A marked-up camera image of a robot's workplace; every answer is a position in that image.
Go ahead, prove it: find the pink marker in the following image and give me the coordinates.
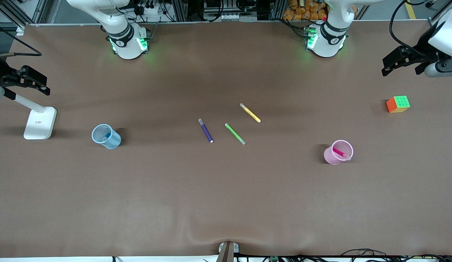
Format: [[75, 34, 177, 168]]
[[333, 147, 352, 160]]

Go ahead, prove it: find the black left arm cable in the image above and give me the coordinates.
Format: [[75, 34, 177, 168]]
[[389, 0, 430, 58]]

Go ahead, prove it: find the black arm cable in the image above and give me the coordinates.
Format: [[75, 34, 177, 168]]
[[389, 0, 430, 58], [0, 21, 42, 59]]

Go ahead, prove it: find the pile of orange packets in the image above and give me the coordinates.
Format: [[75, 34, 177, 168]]
[[283, 0, 328, 21]]

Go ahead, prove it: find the purple marker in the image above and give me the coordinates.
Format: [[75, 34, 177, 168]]
[[198, 118, 214, 143]]

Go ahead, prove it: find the green marker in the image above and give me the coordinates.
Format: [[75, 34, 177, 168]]
[[224, 123, 246, 146]]

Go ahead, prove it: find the multicolour puzzle cube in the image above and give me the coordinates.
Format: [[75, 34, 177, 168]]
[[386, 96, 411, 114]]

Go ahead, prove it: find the white power strip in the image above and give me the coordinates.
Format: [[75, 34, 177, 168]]
[[138, 4, 162, 16]]

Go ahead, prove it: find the black floor cable bundle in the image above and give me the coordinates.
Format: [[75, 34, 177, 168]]
[[341, 249, 452, 262]]

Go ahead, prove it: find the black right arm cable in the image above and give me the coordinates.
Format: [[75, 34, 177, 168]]
[[0, 21, 42, 59]]

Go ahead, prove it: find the white stand with pole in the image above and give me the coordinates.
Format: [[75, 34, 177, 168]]
[[13, 94, 58, 140]]

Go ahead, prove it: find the aluminium frame strut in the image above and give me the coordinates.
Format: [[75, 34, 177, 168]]
[[428, 0, 452, 28], [0, 0, 48, 27]]

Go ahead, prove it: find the pink plastic cup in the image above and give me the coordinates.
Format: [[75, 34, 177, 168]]
[[323, 139, 354, 165]]

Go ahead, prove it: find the blue plastic cup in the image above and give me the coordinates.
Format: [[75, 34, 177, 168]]
[[91, 124, 122, 150]]

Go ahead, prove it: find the yellow marker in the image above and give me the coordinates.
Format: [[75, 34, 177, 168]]
[[239, 103, 262, 123]]

